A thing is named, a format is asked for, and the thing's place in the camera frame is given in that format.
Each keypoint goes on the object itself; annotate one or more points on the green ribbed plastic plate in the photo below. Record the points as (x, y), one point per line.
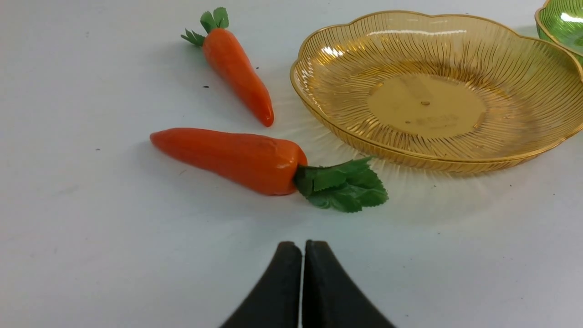
(561, 22)

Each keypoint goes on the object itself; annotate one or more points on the amber ribbed plastic plate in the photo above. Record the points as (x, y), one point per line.
(454, 93)

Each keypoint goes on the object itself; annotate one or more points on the orange toy carrot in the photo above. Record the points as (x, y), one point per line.
(229, 60)
(274, 167)

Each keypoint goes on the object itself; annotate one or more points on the lying orange toy carrot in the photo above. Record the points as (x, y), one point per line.
(274, 167)

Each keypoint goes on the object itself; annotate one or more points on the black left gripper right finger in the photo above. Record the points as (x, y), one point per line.
(330, 299)

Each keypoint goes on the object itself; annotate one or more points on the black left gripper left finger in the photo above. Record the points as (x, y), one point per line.
(274, 301)

